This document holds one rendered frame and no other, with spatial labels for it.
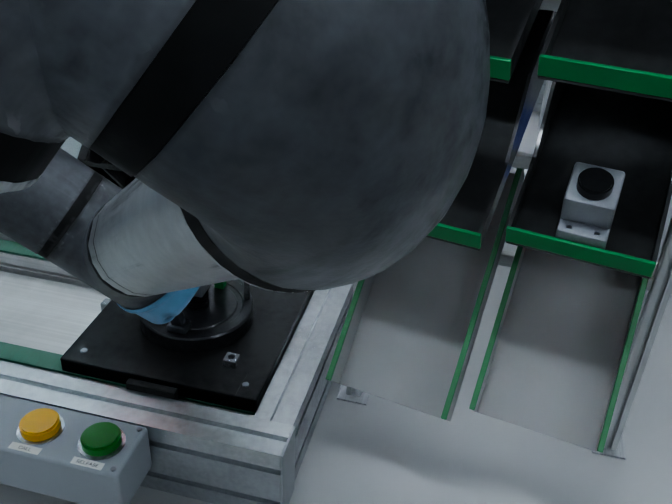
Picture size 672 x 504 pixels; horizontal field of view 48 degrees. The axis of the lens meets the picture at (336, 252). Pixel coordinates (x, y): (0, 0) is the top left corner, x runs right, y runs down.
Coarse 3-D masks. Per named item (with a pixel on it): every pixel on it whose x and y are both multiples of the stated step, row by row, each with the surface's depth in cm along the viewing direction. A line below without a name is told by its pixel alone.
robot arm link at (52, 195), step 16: (64, 160) 54; (48, 176) 52; (64, 176) 53; (80, 176) 54; (16, 192) 51; (32, 192) 52; (48, 192) 52; (64, 192) 53; (80, 192) 53; (0, 208) 52; (16, 208) 52; (32, 208) 52; (48, 208) 52; (64, 208) 52; (0, 224) 53; (16, 224) 52; (32, 224) 52; (48, 224) 52; (16, 240) 54; (32, 240) 53
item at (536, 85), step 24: (528, 48) 83; (528, 72) 81; (504, 96) 79; (528, 96) 72; (504, 120) 77; (528, 120) 77; (480, 144) 76; (504, 144) 76; (480, 168) 74; (504, 168) 71; (480, 192) 72; (456, 216) 71; (480, 216) 71; (456, 240) 69; (480, 240) 68
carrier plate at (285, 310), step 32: (256, 288) 100; (96, 320) 93; (128, 320) 93; (256, 320) 94; (288, 320) 94; (96, 352) 88; (128, 352) 88; (160, 352) 88; (224, 352) 89; (256, 352) 89; (160, 384) 84; (192, 384) 84; (224, 384) 84; (256, 384) 84
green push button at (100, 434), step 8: (96, 424) 78; (104, 424) 78; (112, 424) 78; (88, 432) 77; (96, 432) 77; (104, 432) 77; (112, 432) 77; (120, 432) 77; (80, 440) 76; (88, 440) 76; (96, 440) 76; (104, 440) 76; (112, 440) 76; (120, 440) 77; (88, 448) 75; (96, 448) 75; (104, 448) 75; (112, 448) 76; (96, 456) 75
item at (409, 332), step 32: (512, 192) 78; (416, 256) 83; (448, 256) 82; (480, 256) 82; (384, 288) 83; (416, 288) 82; (448, 288) 82; (480, 288) 77; (352, 320) 80; (384, 320) 82; (416, 320) 82; (448, 320) 81; (480, 320) 80; (352, 352) 82; (384, 352) 82; (416, 352) 81; (448, 352) 80; (352, 384) 82; (384, 384) 81; (416, 384) 80; (448, 384) 79; (448, 416) 76
